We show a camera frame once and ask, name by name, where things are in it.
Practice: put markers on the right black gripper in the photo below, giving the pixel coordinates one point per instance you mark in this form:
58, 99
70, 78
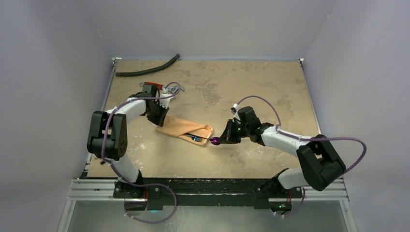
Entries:
234, 130

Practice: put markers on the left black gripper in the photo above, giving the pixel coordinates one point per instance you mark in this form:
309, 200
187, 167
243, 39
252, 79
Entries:
158, 121

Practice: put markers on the peach cloth napkin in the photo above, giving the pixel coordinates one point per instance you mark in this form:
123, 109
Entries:
177, 127

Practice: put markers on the purple metallic spoon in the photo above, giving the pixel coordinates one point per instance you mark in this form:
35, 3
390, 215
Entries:
215, 140

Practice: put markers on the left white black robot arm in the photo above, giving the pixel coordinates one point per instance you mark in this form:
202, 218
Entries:
108, 136

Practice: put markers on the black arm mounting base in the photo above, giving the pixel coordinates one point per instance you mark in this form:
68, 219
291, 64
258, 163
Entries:
250, 192

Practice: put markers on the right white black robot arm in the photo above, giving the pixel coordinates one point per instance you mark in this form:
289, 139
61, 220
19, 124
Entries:
320, 164

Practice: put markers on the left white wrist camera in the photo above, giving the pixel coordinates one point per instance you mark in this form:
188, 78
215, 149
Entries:
165, 99

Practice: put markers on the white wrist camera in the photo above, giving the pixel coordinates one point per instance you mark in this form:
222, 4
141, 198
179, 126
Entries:
165, 99
234, 111

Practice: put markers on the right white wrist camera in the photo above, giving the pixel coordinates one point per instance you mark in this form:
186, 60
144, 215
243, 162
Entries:
234, 111

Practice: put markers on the red handled adjustable wrench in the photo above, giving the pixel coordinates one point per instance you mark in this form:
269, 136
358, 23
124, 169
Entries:
166, 89

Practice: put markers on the aluminium frame rail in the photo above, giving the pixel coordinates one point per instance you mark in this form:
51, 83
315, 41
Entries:
272, 88

